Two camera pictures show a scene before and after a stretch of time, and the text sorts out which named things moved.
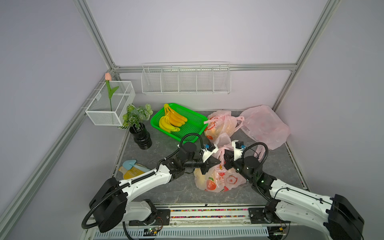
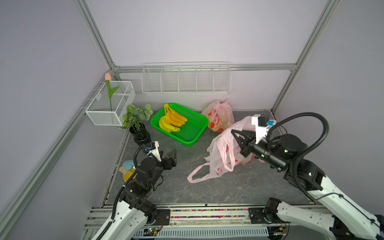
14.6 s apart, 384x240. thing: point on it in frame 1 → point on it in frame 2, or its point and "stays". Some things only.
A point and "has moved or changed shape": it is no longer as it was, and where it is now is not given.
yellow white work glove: (138, 169) stays
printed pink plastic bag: (220, 126) → (219, 114)
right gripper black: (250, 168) → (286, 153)
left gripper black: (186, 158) → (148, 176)
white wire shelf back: (188, 78) stays
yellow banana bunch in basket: (172, 120) stays
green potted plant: (136, 116) stays
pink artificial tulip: (108, 77) stays
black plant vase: (141, 136) stays
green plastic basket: (195, 123) stays
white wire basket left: (103, 111) stays
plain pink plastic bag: (266, 128) has moved or changed shape
